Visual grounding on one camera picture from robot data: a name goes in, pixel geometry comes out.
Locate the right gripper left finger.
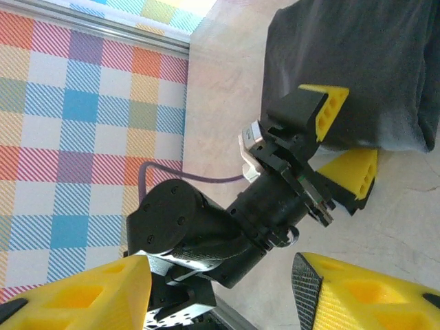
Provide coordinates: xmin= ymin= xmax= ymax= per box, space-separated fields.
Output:
xmin=0 ymin=256 xmax=153 ymax=330

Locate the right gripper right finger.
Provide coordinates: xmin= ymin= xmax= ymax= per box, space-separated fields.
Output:
xmin=291 ymin=252 xmax=440 ymax=330

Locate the dark grey t-shirt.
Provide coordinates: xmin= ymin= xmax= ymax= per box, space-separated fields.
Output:
xmin=261 ymin=0 xmax=440 ymax=154

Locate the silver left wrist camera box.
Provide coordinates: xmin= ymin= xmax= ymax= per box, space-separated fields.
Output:
xmin=238 ymin=119 xmax=269 ymax=154

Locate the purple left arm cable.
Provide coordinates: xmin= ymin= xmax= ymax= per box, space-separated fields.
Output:
xmin=139 ymin=161 xmax=247 ymax=202

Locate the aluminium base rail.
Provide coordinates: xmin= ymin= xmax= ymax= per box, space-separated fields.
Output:
xmin=211 ymin=298 xmax=264 ymax=330

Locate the aluminium frame post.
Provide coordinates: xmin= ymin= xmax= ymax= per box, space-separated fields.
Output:
xmin=0 ymin=0 xmax=192 ymax=56

